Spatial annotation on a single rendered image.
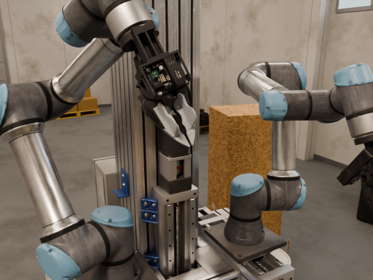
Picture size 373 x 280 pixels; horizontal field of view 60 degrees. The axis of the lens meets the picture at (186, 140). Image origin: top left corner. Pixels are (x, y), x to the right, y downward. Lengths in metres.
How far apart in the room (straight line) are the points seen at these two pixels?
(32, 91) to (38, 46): 8.57
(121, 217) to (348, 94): 0.65
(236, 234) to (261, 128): 1.33
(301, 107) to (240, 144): 1.61
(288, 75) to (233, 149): 1.28
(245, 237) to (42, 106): 0.80
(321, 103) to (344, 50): 4.30
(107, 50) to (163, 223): 0.62
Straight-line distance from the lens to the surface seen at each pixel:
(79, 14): 0.64
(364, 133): 0.76
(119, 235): 0.95
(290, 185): 1.20
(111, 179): 1.36
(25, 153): 0.92
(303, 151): 5.38
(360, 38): 5.00
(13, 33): 9.49
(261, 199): 1.18
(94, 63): 0.83
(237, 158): 2.42
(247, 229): 1.21
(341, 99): 0.79
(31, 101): 0.94
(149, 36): 0.56
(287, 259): 2.39
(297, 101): 0.81
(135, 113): 1.05
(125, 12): 0.57
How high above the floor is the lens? 1.72
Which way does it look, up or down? 16 degrees down
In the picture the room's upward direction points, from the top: straight up
